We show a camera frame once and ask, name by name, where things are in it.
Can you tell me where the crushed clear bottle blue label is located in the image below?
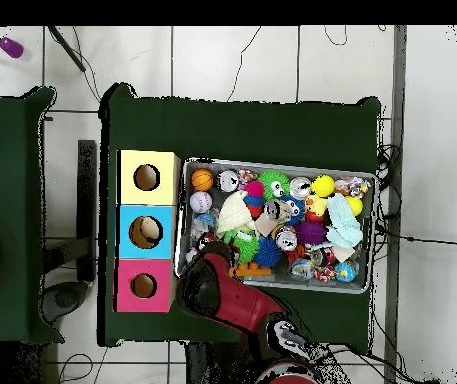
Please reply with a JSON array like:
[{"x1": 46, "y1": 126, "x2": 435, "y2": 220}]
[{"x1": 190, "y1": 212, "x2": 219, "y2": 241}]

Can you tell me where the shallow metal mesh bin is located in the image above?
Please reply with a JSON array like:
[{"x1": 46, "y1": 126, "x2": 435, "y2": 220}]
[{"x1": 173, "y1": 157, "x2": 379, "y2": 295}]

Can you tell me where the wooden box with three holes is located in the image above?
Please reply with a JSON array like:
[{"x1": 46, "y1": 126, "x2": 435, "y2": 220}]
[{"x1": 115, "y1": 149, "x2": 182, "y2": 314}]

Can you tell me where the white toy baseball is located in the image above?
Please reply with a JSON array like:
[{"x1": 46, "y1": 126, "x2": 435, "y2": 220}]
[{"x1": 189, "y1": 190, "x2": 214, "y2": 214}]

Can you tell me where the large green fuzzy eyed ball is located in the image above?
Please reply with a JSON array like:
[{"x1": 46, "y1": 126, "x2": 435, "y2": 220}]
[{"x1": 223, "y1": 228, "x2": 260, "y2": 264}]

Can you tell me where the orange toy basketball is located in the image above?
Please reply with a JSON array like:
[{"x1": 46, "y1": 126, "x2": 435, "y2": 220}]
[{"x1": 190, "y1": 168, "x2": 215, "y2": 192}]

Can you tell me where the small green fuzzy eyed ball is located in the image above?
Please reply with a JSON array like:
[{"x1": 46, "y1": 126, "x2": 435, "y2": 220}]
[{"x1": 257, "y1": 170, "x2": 291, "y2": 202}]

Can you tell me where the blue fuzzy eyed ball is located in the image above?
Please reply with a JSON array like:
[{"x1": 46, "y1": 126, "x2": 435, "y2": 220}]
[{"x1": 280, "y1": 194, "x2": 306, "y2": 226}]

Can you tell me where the purple spiky ball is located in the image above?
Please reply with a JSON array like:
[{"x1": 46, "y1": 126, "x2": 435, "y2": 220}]
[{"x1": 293, "y1": 220, "x2": 328, "y2": 246}]

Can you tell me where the dark green tablecloth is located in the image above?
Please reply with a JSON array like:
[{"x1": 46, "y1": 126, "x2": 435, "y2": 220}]
[
  {"x1": 0, "y1": 86, "x2": 65, "y2": 346},
  {"x1": 97, "y1": 82, "x2": 382, "y2": 347}
]

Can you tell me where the yellow smiley ball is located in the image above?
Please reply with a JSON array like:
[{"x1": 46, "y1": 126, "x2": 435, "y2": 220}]
[{"x1": 310, "y1": 174, "x2": 336, "y2": 198}]

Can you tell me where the light blue cloth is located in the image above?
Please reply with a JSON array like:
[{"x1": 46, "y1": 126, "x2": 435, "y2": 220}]
[{"x1": 325, "y1": 192, "x2": 364, "y2": 250}]

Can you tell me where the black rod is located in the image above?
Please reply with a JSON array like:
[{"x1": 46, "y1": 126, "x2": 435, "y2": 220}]
[{"x1": 47, "y1": 25, "x2": 88, "y2": 73}]

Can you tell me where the purple bottle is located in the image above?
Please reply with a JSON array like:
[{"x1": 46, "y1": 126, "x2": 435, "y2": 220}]
[{"x1": 0, "y1": 36, "x2": 25, "y2": 60}]

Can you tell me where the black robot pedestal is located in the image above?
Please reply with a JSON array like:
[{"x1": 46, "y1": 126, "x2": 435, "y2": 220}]
[{"x1": 183, "y1": 341, "x2": 261, "y2": 384}]

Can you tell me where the black power cable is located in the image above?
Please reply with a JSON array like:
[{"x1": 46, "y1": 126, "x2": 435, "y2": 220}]
[{"x1": 375, "y1": 226, "x2": 457, "y2": 246}]

